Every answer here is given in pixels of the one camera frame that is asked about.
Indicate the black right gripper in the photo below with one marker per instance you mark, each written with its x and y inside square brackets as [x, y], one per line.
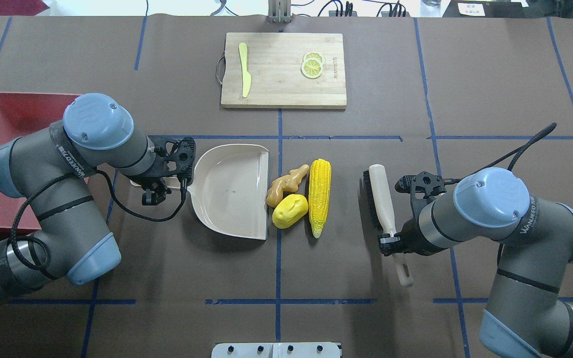
[412, 234]

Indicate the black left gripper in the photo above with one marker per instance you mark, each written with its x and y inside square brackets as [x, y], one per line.
[145, 176]

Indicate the wooden hand brush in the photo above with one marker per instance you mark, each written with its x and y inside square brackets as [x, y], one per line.
[375, 182]

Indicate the beige plastic dustpan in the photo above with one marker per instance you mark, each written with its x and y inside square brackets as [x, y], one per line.
[228, 191]

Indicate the yellow toy corn cob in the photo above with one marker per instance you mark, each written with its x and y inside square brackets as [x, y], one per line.
[319, 195]

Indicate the yellow toy potato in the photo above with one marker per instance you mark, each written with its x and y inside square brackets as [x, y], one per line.
[290, 210]

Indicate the tan toy ginger root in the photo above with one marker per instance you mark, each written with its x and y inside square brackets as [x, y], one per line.
[288, 183]

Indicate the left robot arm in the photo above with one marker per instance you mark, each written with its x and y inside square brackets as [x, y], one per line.
[59, 231]

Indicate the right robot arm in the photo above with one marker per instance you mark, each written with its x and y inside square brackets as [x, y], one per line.
[523, 317]

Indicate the pink plastic bin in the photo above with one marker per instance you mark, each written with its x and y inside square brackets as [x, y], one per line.
[3, 159]

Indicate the yellow plastic knife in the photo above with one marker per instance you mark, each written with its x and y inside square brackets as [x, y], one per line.
[246, 76]

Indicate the bamboo cutting board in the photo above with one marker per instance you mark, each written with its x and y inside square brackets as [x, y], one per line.
[274, 62]

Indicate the lower lemon slice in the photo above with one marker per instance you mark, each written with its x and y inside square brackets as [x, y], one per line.
[312, 68]

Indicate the black electronics box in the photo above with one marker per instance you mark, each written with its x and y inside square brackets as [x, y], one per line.
[484, 9]

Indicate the magenta cloth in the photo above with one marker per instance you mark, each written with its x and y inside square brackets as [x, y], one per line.
[22, 7]

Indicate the aluminium frame post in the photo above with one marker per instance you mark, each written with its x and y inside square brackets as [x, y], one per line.
[279, 11]

